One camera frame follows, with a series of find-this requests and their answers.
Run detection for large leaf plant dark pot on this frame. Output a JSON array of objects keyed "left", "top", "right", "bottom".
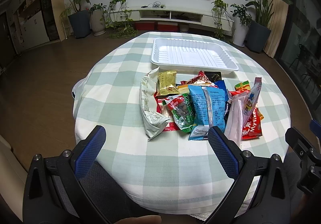
[{"left": 245, "top": 0, "right": 293, "bottom": 53}]

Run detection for light blue snack packet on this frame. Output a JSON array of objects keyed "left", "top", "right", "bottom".
[{"left": 189, "top": 85, "right": 226, "bottom": 140}]

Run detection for small plant white pot right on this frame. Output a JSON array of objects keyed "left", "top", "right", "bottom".
[{"left": 231, "top": 3, "right": 252, "bottom": 47}]

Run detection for dark blue snack packet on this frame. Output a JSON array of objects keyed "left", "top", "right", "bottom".
[{"left": 214, "top": 80, "right": 231, "bottom": 102}]

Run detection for black sesame snack packet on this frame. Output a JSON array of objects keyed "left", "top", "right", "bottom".
[{"left": 204, "top": 71, "right": 222, "bottom": 83}]

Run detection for red Mylikes snack bag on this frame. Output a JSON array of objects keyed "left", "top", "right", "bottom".
[{"left": 242, "top": 105, "right": 264, "bottom": 141}]

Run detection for cables on console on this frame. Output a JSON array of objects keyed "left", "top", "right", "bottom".
[{"left": 140, "top": 0, "right": 167, "bottom": 9}]

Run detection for white plastic tray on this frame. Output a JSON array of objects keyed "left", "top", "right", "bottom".
[{"left": 151, "top": 38, "right": 239, "bottom": 74}]

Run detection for pink white snack packet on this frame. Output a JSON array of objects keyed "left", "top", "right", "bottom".
[{"left": 224, "top": 77, "right": 262, "bottom": 147}]

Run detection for plant in white pot left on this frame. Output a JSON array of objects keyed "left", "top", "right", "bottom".
[{"left": 89, "top": 3, "right": 106, "bottom": 36}]

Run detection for green red snack packet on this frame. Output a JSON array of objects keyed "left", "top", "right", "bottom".
[{"left": 163, "top": 93, "right": 195, "bottom": 133}]

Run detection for white cabinet left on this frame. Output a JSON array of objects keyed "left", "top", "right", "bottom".
[{"left": 7, "top": 0, "right": 50, "bottom": 53}]

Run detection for red brown checkered snack packet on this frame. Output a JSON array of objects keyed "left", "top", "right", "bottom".
[{"left": 181, "top": 71, "right": 216, "bottom": 87}]

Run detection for gold snack packet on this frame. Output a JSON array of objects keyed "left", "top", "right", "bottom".
[{"left": 156, "top": 70, "right": 180, "bottom": 96}]

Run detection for trailing vine plant left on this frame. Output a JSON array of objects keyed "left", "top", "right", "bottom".
[{"left": 105, "top": 0, "right": 137, "bottom": 39}]

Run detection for white grey snack bag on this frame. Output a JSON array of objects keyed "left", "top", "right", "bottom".
[{"left": 139, "top": 68, "right": 170, "bottom": 141}]

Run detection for orange yellow snack packet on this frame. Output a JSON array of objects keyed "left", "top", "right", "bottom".
[{"left": 235, "top": 80, "right": 251, "bottom": 91}]

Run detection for beige curtain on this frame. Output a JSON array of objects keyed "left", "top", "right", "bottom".
[{"left": 264, "top": 0, "right": 288, "bottom": 58}]

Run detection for green white checked tablecloth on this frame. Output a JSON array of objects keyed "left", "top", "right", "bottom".
[{"left": 73, "top": 32, "right": 291, "bottom": 214}]

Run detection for red flat snack packet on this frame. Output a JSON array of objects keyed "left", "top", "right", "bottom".
[{"left": 154, "top": 91, "right": 180, "bottom": 132}]

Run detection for vine plant on stand right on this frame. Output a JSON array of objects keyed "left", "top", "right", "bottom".
[{"left": 211, "top": 0, "right": 234, "bottom": 41}]

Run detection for white TV console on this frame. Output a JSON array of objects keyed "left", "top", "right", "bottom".
[{"left": 110, "top": 6, "right": 235, "bottom": 37}]

